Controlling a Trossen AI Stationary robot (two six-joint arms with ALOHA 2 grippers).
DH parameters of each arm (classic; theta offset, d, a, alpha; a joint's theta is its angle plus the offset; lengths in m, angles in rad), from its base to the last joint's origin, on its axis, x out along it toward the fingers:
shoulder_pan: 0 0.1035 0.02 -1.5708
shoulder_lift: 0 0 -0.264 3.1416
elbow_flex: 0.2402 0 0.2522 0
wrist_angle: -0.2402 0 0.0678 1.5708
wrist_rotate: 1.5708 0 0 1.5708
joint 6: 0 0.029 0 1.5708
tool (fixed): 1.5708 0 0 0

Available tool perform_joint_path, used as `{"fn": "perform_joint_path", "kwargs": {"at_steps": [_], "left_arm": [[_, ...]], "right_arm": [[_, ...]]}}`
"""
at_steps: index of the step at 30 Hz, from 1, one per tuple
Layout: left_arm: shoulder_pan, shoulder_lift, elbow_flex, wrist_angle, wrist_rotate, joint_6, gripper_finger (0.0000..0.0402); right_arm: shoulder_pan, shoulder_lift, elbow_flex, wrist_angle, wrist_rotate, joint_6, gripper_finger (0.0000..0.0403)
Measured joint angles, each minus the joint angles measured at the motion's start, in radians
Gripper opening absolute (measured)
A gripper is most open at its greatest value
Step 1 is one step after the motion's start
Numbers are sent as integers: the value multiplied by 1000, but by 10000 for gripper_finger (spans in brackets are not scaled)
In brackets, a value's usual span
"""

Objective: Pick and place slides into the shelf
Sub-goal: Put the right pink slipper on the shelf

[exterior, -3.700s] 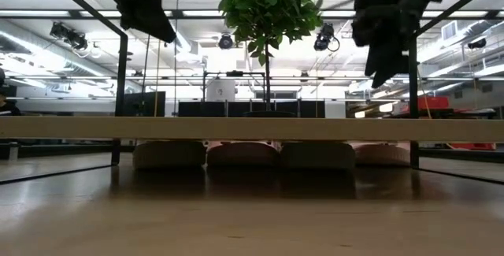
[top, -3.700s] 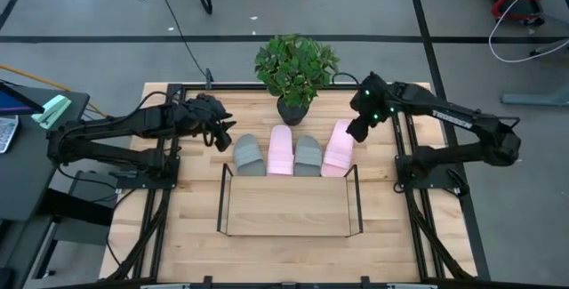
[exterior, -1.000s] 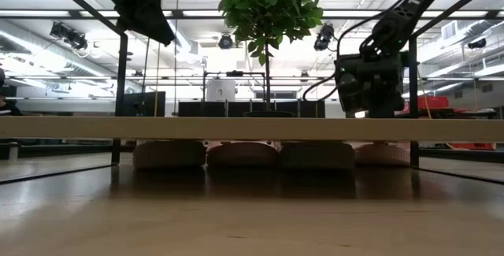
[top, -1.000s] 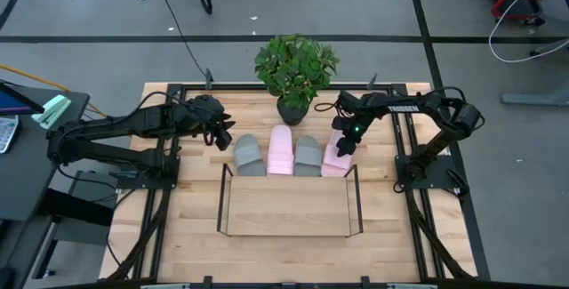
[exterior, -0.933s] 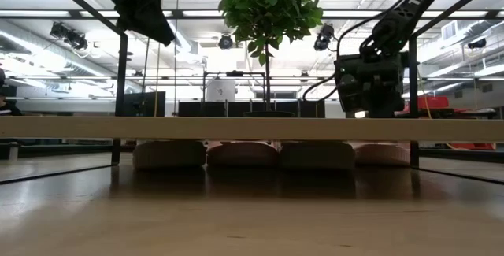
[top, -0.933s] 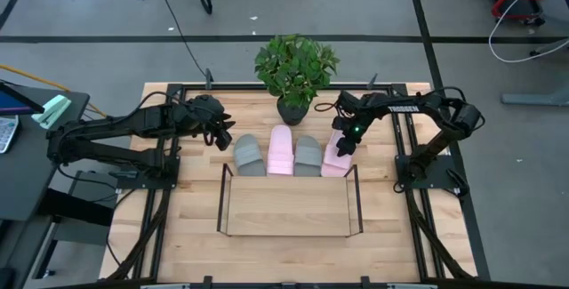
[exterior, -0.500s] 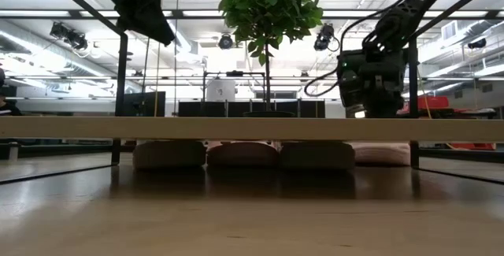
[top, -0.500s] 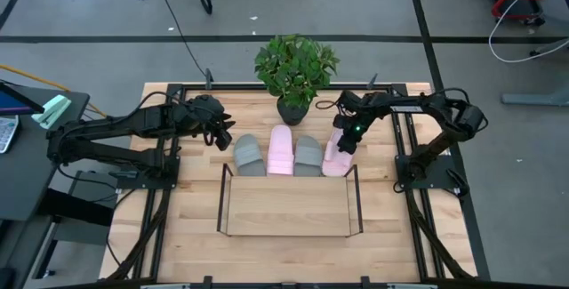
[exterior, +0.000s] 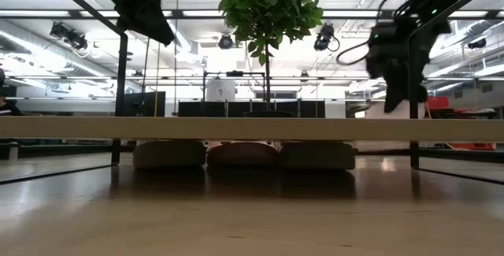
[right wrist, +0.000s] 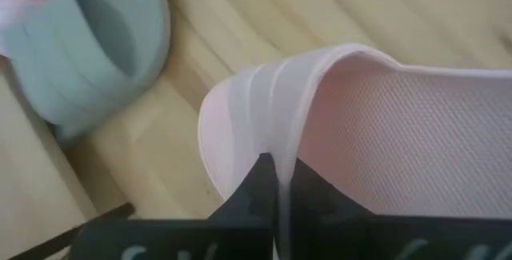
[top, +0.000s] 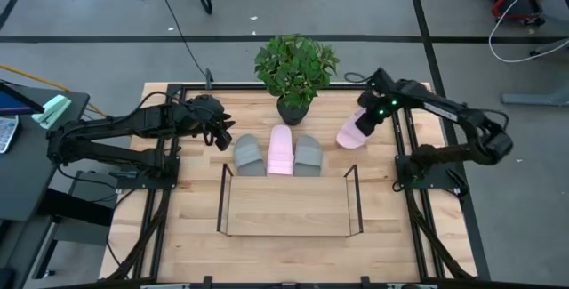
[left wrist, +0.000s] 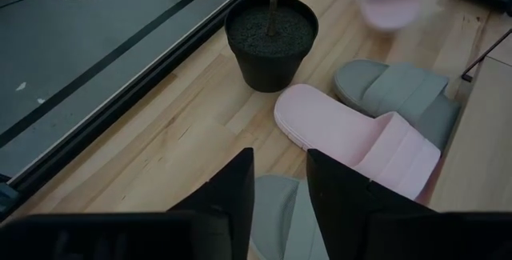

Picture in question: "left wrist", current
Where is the pink slide sandal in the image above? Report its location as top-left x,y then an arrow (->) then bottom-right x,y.
274,83 -> 442,201
358,0 -> 425,33

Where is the green plant in black pot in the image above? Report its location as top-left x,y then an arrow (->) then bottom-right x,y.
223,0 -> 320,94

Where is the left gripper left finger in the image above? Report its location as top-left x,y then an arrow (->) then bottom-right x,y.
167,147 -> 256,260

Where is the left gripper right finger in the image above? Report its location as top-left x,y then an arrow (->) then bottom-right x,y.
306,149 -> 435,260

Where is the grey slide sandal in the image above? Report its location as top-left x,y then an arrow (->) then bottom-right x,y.
250,174 -> 330,260
334,58 -> 462,151

